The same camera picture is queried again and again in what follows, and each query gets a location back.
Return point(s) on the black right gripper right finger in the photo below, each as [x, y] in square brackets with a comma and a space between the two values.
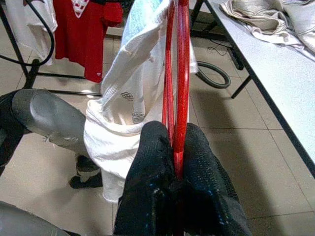
[206, 191]

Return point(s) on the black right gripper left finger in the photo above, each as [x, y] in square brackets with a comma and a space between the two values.
[147, 184]

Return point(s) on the red plastic hanger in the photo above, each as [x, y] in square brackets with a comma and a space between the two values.
[183, 73]

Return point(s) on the grey robot left leg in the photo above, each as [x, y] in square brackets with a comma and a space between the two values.
[49, 115]

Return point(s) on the grey robot leg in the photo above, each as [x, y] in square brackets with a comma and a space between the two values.
[49, 115]
[24, 221]

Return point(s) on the grey robot right leg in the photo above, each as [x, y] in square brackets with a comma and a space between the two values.
[24, 221]

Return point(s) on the grey table black legs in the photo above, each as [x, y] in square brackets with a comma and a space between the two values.
[283, 86]

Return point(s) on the red t-shirt white print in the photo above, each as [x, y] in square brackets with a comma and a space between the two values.
[78, 44]

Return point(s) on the black metal clothes rack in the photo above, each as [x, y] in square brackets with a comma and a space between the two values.
[30, 73]

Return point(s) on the cream cotton garment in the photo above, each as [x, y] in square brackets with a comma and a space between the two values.
[265, 22]

